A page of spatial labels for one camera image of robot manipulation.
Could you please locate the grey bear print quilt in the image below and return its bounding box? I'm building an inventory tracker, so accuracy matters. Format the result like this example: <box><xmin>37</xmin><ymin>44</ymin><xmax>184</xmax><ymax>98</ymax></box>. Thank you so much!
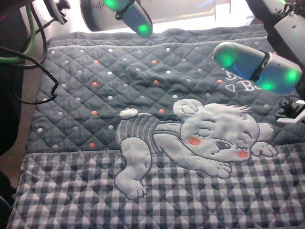
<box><xmin>6</xmin><ymin>22</ymin><xmax>305</xmax><ymax>229</ymax></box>

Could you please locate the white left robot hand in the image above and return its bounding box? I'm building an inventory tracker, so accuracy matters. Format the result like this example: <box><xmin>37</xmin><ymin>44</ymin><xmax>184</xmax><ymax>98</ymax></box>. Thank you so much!
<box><xmin>102</xmin><ymin>0</ymin><xmax>153</xmax><ymax>38</ymax></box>

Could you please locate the wrist camera on white bracket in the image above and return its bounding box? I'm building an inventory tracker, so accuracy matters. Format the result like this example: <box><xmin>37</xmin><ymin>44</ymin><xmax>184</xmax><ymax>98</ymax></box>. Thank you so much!
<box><xmin>44</xmin><ymin>0</ymin><xmax>69</xmax><ymax>25</ymax></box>
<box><xmin>274</xmin><ymin>97</ymin><xmax>305</xmax><ymax>125</ymax></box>

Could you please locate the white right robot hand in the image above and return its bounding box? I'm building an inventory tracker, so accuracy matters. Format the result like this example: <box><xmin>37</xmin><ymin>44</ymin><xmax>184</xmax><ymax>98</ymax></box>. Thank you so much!
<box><xmin>213</xmin><ymin>0</ymin><xmax>305</xmax><ymax>94</ymax></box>

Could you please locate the green cable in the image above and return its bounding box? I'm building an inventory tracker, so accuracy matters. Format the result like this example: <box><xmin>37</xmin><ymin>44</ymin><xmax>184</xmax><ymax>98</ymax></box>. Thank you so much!
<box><xmin>0</xmin><ymin>3</ymin><xmax>37</xmax><ymax>64</ymax></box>

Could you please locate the large clear plastic syringe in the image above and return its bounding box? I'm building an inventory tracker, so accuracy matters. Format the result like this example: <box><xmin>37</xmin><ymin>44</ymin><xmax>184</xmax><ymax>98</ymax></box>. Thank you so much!
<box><xmin>80</xmin><ymin>0</ymin><xmax>232</xmax><ymax>33</ymax></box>

